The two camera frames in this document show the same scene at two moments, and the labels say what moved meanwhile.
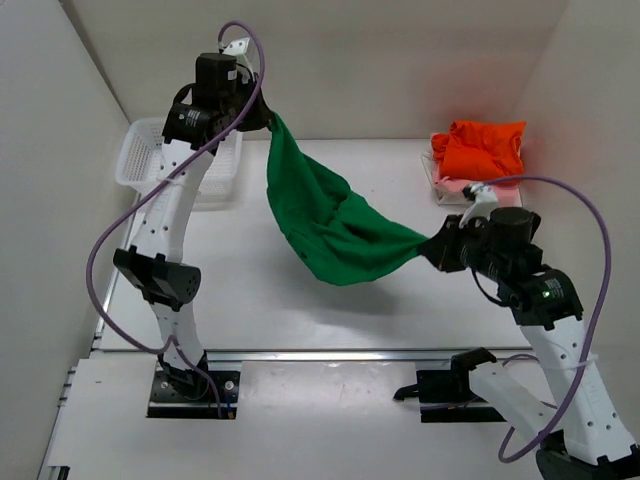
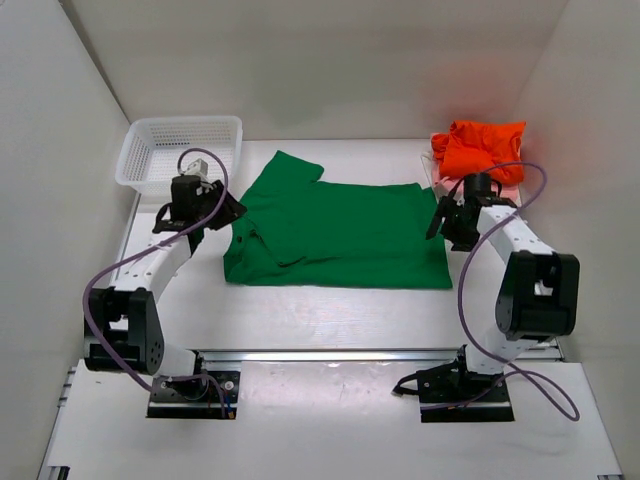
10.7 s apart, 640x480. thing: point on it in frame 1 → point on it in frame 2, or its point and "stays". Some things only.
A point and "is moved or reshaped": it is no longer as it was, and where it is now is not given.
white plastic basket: (141, 152) stays
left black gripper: (262, 114) → (233, 209)
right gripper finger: (436, 250) → (438, 217)
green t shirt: (337, 234) is moved or reshaped
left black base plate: (165, 402) stays
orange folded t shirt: (478, 149) stays
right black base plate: (446, 396) stays
